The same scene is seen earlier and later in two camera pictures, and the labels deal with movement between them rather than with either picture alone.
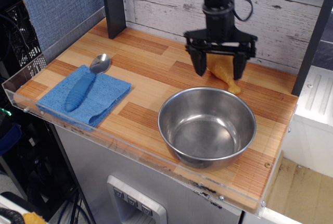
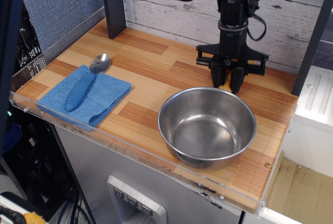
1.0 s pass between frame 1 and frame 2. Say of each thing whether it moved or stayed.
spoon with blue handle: stayed
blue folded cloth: stayed
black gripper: moved
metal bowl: stayed
